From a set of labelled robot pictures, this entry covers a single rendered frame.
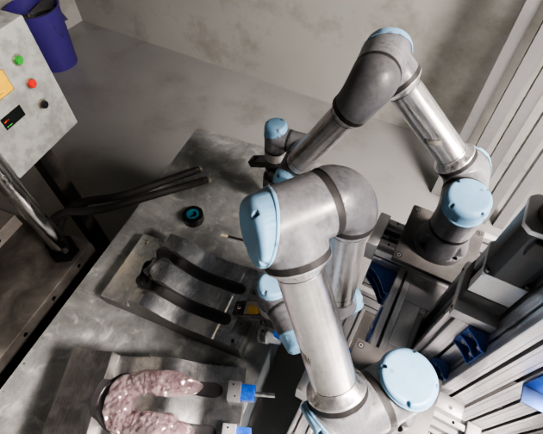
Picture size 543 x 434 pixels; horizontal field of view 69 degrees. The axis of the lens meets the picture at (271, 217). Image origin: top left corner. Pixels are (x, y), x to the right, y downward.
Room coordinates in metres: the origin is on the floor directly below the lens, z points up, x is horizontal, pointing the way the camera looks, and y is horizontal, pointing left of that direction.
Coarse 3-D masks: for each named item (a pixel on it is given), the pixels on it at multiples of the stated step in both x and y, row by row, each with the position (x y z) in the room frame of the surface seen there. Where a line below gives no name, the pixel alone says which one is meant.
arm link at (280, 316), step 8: (280, 304) 0.37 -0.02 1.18; (272, 312) 0.36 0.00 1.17; (280, 312) 0.35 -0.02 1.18; (272, 320) 0.34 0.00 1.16; (280, 320) 0.33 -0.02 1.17; (288, 320) 0.33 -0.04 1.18; (280, 328) 0.32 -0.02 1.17; (288, 328) 0.31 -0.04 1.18; (280, 336) 0.30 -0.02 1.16; (288, 336) 0.30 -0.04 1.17; (288, 344) 0.28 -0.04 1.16; (296, 344) 0.28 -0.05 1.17; (288, 352) 0.27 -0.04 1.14; (296, 352) 0.27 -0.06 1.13
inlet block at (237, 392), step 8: (232, 384) 0.26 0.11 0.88; (240, 384) 0.26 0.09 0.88; (248, 384) 0.27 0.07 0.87; (232, 392) 0.24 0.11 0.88; (240, 392) 0.24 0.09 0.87; (248, 392) 0.24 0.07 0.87; (256, 392) 0.25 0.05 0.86; (232, 400) 0.22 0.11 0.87; (240, 400) 0.22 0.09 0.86; (248, 400) 0.22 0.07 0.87
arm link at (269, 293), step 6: (264, 276) 0.43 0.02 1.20; (270, 276) 0.43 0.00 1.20; (258, 282) 0.42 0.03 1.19; (264, 282) 0.42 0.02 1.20; (270, 282) 0.42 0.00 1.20; (276, 282) 0.42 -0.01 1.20; (258, 288) 0.41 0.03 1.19; (264, 288) 0.40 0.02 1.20; (270, 288) 0.40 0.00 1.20; (276, 288) 0.40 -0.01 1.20; (258, 294) 0.41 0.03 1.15; (264, 294) 0.39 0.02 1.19; (270, 294) 0.39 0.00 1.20; (276, 294) 0.39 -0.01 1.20; (258, 300) 0.41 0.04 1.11; (264, 300) 0.39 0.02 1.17; (270, 300) 0.38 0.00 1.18; (276, 300) 0.38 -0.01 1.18; (282, 300) 0.38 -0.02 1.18; (264, 306) 0.38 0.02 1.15; (270, 306) 0.37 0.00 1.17
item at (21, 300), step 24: (24, 240) 0.81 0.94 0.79; (0, 264) 0.70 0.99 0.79; (24, 264) 0.70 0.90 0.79; (48, 264) 0.70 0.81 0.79; (72, 264) 0.70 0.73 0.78; (0, 288) 0.61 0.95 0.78; (24, 288) 0.61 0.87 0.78; (48, 288) 0.61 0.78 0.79; (0, 312) 0.52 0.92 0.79; (24, 312) 0.52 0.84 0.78; (48, 312) 0.54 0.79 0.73; (0, 336) 0.44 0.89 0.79; (24, 336) 0.45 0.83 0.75; (0, 360) 0.36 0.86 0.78
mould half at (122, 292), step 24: (168, 240) 0.71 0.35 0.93; (168, 264) 0.62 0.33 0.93; (216, 264) 0.64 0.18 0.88; (120, 288) 0.57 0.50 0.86; (192, 288) 0.55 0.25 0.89; (216, 288) 0.55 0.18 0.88; (144, 312) 0.48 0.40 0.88; (168, 312) 0.47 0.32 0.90; (192, 336) 0.42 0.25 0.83; (216, 336) 0.40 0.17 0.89; (240, 336) 0.40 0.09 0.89
